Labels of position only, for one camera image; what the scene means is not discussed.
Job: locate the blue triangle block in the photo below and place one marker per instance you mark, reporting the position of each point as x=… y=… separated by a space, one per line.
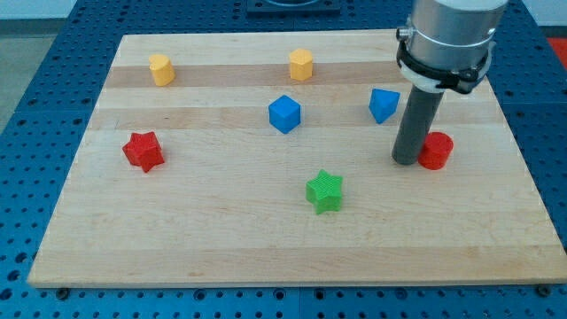
x=383 y=104

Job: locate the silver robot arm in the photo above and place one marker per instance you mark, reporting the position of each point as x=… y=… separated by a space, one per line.
x=447 y=44

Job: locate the blue cube block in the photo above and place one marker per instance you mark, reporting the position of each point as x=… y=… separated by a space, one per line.
x=284 y=114

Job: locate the wooden board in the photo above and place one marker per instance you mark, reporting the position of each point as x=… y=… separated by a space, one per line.
x=228 y=207

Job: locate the green star block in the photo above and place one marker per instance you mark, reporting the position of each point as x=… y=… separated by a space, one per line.
x=324 y=192

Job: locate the yellow hexagon block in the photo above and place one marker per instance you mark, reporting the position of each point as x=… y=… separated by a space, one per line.
x=301 y=64

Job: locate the red star block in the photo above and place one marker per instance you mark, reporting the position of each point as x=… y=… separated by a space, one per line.
x=144 y=151

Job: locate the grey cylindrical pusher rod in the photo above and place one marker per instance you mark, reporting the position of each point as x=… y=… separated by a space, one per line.
x=415 y=124

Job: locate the yellow heart block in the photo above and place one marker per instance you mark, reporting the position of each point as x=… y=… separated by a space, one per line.
x=162 y=70

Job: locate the red cylinder block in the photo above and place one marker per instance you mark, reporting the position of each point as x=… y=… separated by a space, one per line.
x=436 y=150

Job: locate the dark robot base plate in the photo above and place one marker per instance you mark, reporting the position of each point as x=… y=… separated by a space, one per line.
x=266 y=7

